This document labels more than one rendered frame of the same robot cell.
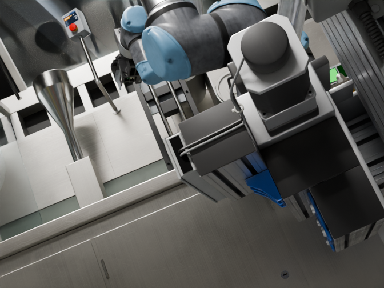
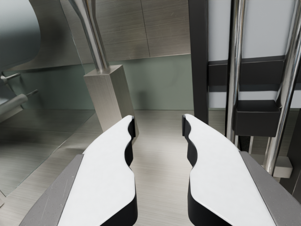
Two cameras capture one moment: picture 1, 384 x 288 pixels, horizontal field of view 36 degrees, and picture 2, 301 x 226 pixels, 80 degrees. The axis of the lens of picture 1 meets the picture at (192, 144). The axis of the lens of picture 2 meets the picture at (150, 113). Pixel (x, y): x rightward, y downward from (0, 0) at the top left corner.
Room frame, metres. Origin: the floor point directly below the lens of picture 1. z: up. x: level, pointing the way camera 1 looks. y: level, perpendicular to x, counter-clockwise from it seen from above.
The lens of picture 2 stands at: (1.52, 0.07, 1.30)
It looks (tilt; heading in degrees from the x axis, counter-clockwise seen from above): 29 degrees down; 24
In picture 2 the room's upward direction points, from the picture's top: 11 degrees counter-clockwise
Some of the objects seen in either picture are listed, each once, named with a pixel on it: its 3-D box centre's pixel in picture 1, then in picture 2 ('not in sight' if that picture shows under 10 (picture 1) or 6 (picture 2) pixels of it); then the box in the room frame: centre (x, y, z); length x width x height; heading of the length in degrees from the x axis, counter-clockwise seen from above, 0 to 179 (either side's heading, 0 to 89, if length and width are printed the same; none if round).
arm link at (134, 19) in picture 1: (135, 28); not in sight; (1.33, 0.02, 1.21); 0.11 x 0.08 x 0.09; 18
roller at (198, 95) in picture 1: (185, 78); not in sight; (2.01, -0.07, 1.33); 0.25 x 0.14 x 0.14; 1
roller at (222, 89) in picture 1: (234, 100); not in sight; (2.01, -0.20, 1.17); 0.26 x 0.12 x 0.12; 1
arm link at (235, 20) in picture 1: (240, 32); not in sight; (1.12, -0.19, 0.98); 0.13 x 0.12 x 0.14; 108
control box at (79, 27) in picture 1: (75, 24); not in sight; (1.90, 0.23, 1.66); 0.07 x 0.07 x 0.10; 74
